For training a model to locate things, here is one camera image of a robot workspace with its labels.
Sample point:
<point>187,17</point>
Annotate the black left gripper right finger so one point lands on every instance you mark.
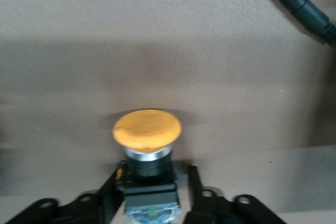
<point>199,208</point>

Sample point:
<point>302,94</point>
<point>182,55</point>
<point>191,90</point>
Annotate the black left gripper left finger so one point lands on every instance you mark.
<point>105,200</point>

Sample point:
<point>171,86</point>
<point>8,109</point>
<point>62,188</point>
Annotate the scuffed yellow mushroom push button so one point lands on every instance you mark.
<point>147,132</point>

